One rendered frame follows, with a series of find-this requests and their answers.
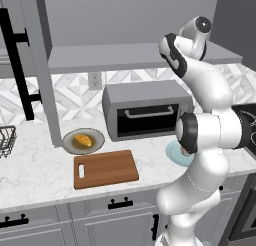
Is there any black lower door handle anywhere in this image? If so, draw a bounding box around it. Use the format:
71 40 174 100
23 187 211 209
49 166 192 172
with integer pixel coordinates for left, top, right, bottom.
151 213 161 242

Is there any black hob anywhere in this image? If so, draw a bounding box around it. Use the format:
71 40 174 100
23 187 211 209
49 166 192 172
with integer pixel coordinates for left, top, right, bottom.
231 102 256 158

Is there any black drawer handle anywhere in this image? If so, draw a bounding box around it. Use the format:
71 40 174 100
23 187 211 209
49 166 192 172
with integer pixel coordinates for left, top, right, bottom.
0 213 30 229
107 196 135 211

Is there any white wall outlet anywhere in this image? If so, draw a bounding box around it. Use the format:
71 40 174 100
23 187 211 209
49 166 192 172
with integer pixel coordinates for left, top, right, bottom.
87 71 104 91

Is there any dark grey wall cabinet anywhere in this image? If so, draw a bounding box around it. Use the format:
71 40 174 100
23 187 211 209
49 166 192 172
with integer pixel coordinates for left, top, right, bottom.
211 0 256 73

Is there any golden croissant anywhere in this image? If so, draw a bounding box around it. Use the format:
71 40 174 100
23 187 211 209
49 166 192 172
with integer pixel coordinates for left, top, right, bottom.
73 133 93 148

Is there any grey drawer front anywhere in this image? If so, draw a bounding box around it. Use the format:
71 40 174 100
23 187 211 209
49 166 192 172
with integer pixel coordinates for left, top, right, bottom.
0 203 72 236
68 188 159 222

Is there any grey cabinet door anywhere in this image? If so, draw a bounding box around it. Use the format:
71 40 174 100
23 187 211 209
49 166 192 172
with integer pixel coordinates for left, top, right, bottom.
70 209 168 246
16 0 64 149

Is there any light blue plate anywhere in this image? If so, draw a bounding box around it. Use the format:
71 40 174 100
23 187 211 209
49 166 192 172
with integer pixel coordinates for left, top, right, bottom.
165 138 195 168

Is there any grey toaster oven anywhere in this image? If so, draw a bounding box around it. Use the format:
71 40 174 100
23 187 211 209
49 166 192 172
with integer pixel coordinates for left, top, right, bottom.
101 79 195 143

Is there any grey round plate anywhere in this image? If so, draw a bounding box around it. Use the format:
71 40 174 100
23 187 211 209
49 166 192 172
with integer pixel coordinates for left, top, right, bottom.
62 127 106 156

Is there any grey toaster oven handle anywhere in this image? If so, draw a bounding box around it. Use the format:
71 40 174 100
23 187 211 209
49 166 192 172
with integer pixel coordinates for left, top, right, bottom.
124 105 175 120

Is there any brown wooden cutting board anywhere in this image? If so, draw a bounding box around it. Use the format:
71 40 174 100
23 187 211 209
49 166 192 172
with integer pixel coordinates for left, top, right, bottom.
73 149 140 191

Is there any dark grey oven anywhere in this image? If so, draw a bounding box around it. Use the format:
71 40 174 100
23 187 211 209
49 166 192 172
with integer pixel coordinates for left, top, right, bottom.
218 172 256 246

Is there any dark wire basket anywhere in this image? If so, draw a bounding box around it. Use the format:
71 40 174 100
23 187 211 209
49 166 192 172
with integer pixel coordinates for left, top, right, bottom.
0 124 18 159

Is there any grey lower cabinet door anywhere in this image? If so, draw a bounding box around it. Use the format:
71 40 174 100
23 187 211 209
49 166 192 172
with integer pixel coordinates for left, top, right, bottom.
70 209 168 246

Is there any grey upper cabinet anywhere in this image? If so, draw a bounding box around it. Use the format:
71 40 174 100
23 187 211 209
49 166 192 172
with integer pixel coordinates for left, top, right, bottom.
34 0 244 75

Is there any grey upper cabinet door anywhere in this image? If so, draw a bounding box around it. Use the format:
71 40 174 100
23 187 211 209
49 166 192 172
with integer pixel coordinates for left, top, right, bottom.
16 0 64 149

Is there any long black cabinet handle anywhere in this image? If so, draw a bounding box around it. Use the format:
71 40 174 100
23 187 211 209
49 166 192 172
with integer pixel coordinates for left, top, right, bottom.
0 7 42 122

